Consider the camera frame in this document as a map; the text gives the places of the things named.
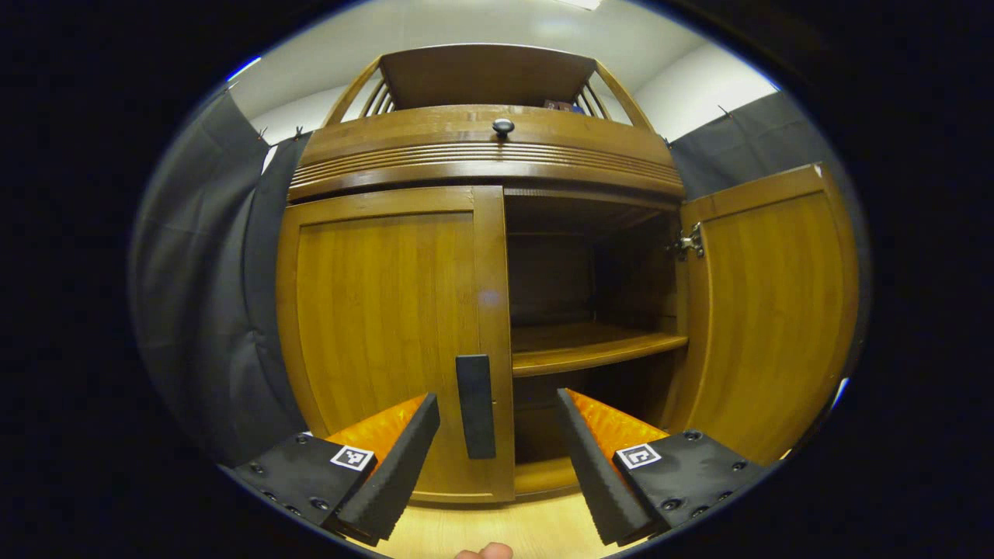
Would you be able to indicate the ribbed wooden drawer with knob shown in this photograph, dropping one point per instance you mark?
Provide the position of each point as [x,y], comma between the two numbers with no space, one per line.
[404,151]

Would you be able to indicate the wooden shoe cabinet door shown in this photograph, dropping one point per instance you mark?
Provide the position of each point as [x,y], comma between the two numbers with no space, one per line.
[380,310]
[769,310]

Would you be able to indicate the wooden double-door shoe cabinet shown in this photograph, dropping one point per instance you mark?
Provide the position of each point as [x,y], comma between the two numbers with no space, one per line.
[559,272]

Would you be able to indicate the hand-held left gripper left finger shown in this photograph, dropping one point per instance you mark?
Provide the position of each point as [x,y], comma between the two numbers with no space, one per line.
[396,473]

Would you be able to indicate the black backdrop cloth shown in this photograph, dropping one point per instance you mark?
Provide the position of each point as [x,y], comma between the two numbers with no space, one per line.
[202,272]

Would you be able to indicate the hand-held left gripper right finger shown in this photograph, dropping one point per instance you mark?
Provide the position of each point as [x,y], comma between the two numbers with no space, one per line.
[594,473]

